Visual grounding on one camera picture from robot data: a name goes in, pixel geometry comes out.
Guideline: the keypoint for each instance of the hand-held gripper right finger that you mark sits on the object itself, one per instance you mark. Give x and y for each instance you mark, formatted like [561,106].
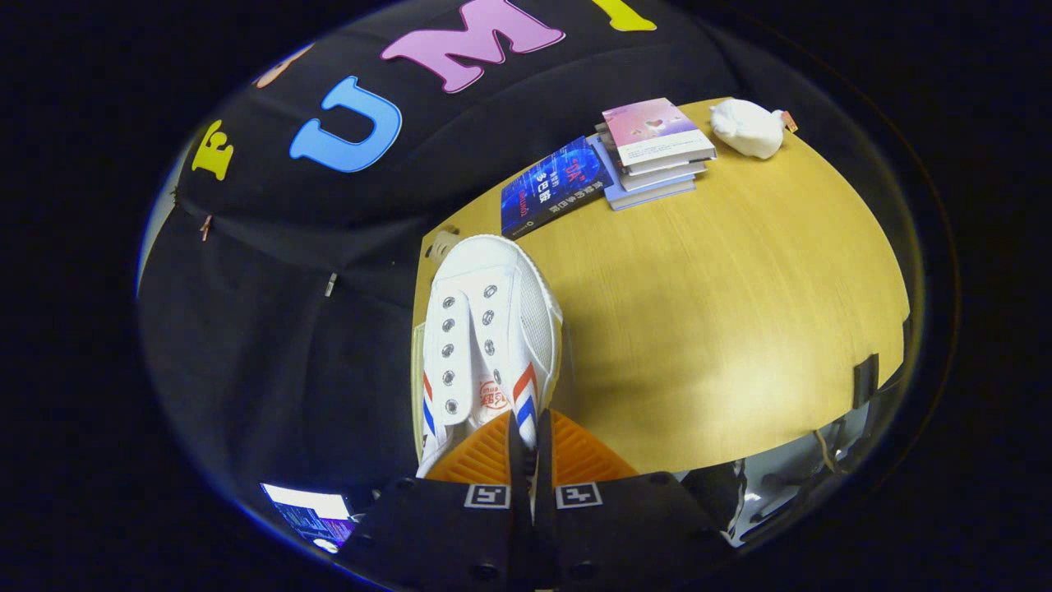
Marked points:
[625,526]

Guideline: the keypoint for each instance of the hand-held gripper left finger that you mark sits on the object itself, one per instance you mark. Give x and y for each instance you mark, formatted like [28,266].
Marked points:
[444,534]

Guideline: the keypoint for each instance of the beige fabric storage box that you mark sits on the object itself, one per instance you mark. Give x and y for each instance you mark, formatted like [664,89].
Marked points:
[417,370]

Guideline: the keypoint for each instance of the white canvas shoe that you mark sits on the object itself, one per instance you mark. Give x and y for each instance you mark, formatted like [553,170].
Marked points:
[485,271]

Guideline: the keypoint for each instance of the computer screen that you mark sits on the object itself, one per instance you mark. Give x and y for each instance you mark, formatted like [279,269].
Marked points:
[308,514]

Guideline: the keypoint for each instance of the black backdrop cloth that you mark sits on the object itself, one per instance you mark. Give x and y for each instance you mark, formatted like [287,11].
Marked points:
[279,329]

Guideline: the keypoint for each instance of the white clip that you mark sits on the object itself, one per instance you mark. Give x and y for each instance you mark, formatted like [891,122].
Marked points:
[330,284]

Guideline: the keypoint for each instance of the pale blue book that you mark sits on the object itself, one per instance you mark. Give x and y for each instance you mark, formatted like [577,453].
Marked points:
[657,196]

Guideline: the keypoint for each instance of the dark blue book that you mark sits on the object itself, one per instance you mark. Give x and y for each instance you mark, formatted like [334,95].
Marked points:
[555,187]

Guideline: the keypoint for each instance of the white and grey book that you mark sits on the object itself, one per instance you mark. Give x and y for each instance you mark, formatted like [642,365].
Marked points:
[666,178]

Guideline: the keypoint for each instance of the red clip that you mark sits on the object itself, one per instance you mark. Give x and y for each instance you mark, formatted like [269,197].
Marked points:
[205,228]

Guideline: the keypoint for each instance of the pink cover book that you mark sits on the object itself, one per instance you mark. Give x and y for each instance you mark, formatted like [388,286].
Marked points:
[656,130]

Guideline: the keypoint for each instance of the white plush toy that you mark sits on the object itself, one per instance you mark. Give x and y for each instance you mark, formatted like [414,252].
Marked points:
[746,127]

